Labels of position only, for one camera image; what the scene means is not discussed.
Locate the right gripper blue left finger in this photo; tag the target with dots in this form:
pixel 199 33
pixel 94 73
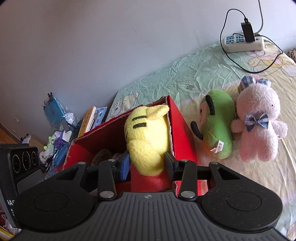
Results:
pixel 124 165

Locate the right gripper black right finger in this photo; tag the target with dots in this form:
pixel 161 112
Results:
pixel 172 166

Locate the yellow tiger plush toy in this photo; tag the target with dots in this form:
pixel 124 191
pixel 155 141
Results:
pixel 147 140

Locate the green plush toy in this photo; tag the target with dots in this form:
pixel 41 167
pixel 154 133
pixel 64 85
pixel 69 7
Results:
pixel 217 111

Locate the pink plush rabbit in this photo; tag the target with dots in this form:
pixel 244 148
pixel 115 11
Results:
pixel 258 109

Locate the brown gourd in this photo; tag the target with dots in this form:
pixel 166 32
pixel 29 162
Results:
pixel 102 155

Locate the red cardboard box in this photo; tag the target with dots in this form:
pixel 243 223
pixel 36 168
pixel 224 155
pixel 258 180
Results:
pixel 109 135

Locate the small green plush figure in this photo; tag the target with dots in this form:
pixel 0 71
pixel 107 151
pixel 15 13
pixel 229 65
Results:
pixel 50 142

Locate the orange book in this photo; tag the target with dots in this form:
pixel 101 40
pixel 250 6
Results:
pixel 87 121

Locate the blue plastic bag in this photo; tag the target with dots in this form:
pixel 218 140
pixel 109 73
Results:
pixel 54 112

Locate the cartoon print bed sheet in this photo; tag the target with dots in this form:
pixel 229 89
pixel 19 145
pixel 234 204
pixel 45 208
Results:
pixel 190 78

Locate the white power strip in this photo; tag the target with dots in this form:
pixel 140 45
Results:
pixel 237 43

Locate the black power adapter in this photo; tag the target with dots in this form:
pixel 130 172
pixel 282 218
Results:
pixel 247 31

